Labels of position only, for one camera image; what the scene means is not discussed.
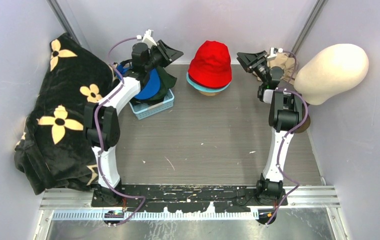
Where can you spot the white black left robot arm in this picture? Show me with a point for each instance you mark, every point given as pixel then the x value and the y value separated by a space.
pixel 101 124

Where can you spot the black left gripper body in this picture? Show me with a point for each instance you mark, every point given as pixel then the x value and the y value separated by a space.
pixel 156 56

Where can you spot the dark green bucket hat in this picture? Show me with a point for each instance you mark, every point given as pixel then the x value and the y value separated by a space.
pixel 167 81

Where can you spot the dark red bucket hat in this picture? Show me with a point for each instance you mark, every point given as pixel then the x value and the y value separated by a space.
pixel 206 89

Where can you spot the wooden hat stand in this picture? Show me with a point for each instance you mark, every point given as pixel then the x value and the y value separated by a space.
pixel 210 94

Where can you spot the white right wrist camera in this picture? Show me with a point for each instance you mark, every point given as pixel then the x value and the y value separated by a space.
pixel 274 52

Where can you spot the black floral blanket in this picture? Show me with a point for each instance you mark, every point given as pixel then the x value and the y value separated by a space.
pixel 53 151

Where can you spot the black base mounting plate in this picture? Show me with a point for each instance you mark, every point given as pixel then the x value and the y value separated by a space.
pixel 156 198

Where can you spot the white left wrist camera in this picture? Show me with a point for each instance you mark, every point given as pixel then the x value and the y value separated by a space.
pixel 147 38

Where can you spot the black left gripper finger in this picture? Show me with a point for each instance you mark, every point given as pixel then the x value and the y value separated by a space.
pixel 169 54
pixel 165 62

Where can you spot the cyan bucket hat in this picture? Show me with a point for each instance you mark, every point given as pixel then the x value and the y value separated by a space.
pixel 188 77

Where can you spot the blue bucket hat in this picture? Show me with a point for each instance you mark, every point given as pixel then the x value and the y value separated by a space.
pixel 150 84

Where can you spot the beige crumpled cloth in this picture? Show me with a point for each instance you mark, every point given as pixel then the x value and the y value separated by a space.
pixel 286 61

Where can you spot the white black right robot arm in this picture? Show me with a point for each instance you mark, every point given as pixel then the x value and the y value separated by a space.
pixel 285 116

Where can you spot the beige mannequin head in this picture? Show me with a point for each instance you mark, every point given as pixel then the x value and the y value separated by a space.
pixel 335 69

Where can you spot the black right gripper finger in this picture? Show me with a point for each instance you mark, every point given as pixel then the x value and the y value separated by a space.
pixel 249 64
pixel 260 55

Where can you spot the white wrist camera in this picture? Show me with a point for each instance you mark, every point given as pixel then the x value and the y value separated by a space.
pixel 274 52
pixel 147 38

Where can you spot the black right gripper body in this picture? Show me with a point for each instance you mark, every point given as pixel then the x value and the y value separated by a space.
pixel 260 70

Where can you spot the bright red bucket hat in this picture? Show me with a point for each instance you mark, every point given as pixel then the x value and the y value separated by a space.
pixel 211 65

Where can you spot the light blue plastic basket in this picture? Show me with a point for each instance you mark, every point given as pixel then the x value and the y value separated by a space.
pixel 142 110

